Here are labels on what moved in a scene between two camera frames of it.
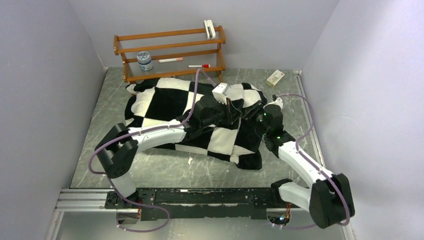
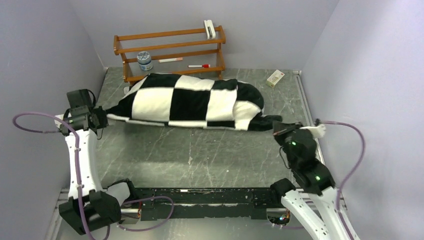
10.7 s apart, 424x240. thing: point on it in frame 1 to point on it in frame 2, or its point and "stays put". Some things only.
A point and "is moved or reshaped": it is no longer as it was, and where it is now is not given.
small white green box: (275, 78) stays put
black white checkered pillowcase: (161, 100) is moved or reshaped
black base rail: (158, 203) stays put
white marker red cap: (204, 65) stays put
